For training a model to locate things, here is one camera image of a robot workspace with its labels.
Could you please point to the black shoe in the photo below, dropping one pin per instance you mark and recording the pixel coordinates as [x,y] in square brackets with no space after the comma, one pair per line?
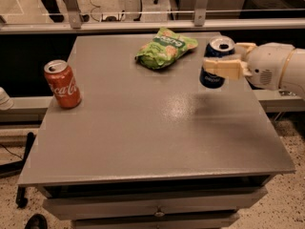
[37,221]

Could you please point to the grey cabinet lower drawer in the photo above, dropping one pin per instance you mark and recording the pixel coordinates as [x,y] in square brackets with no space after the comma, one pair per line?
[211,220]

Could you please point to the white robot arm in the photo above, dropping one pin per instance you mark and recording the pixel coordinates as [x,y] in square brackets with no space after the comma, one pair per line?
[292,78]

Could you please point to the person legs in background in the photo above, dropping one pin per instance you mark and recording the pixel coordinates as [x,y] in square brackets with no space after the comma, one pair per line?
[50,2]

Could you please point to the green rice chip bag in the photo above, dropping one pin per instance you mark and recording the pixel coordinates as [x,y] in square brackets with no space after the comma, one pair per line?
[164,49]

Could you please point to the blue pepsi can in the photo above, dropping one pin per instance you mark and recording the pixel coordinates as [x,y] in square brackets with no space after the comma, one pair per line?
[218,46]

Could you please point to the metal railing frame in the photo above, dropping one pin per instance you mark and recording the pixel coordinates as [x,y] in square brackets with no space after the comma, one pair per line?
[86,16]

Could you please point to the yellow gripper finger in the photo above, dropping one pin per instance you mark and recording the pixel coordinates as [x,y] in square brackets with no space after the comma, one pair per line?
[230,69]
[244,48]

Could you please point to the red coca-cola can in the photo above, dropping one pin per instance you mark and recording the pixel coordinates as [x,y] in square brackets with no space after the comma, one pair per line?
[61,80]

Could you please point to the white cup at left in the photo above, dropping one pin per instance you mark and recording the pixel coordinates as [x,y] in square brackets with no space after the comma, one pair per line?
[5,101]

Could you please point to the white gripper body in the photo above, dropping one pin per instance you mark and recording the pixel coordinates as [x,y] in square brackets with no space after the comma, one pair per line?
[268,65]

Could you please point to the grey cabinet top drawer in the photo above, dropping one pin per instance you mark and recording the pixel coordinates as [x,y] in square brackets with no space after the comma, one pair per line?
[152,203]

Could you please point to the grey cabinet drawer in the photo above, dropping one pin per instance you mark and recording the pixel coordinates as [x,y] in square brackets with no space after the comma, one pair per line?
[152,203]
[211,220]

